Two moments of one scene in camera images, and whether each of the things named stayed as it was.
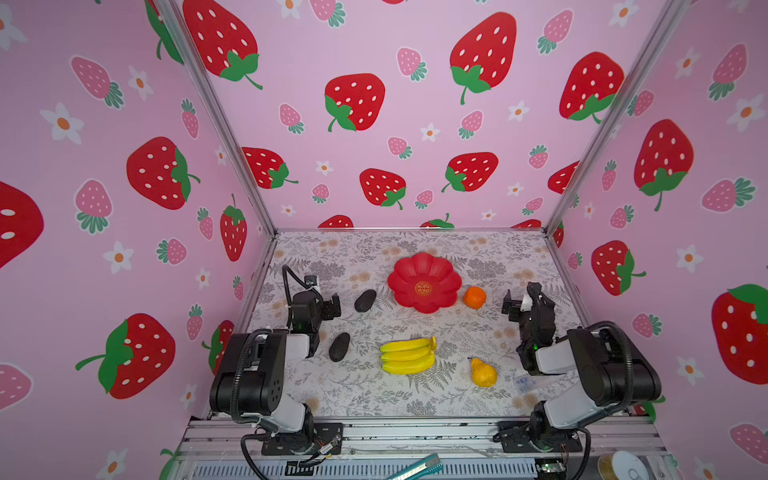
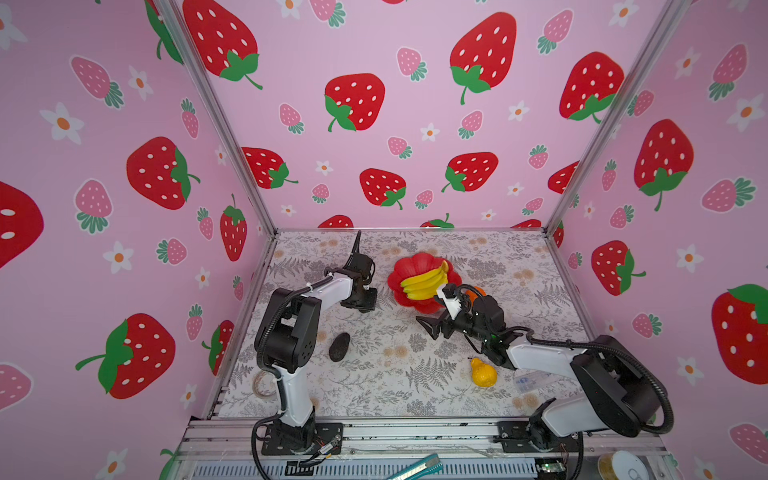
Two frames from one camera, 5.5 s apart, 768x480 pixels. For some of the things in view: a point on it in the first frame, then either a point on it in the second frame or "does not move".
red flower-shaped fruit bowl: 424,282 does not move
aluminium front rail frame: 380,449 does not move
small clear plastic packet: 531,383 does not move
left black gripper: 325,307 -> 371,301
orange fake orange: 474,297 does not move
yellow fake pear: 482,373 does not move
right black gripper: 507,304 -> 435,325
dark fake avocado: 338,347 does not move
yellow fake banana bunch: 408,356 -> 426,286
